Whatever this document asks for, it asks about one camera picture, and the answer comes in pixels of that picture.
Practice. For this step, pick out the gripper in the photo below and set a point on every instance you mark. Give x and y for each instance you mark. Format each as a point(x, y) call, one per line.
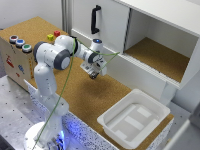
point(94, 68)

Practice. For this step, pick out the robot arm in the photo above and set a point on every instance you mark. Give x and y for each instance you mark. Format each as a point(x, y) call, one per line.
point(45, 80)

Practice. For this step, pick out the yellow block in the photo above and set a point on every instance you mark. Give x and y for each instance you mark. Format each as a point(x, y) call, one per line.
point(50, 37)

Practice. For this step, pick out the white sliding door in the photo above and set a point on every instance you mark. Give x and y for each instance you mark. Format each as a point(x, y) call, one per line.
point(110, 23)

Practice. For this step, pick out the white plastic box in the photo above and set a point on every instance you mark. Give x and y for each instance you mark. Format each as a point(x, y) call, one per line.
point(135, 118)

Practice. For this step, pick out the green button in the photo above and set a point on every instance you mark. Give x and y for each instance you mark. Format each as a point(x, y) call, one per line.
point(26, 48)

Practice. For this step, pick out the white cabinet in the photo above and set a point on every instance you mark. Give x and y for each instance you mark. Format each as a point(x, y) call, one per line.
point(160, 40)

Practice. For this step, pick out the wooden drawer box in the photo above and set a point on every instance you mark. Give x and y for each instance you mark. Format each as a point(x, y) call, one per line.
point(23, 43)

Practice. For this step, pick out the blue button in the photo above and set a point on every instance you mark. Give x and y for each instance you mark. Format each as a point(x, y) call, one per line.
point(20, 43)

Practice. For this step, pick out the red button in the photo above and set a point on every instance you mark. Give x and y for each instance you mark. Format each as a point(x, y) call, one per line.
point(13, 39)

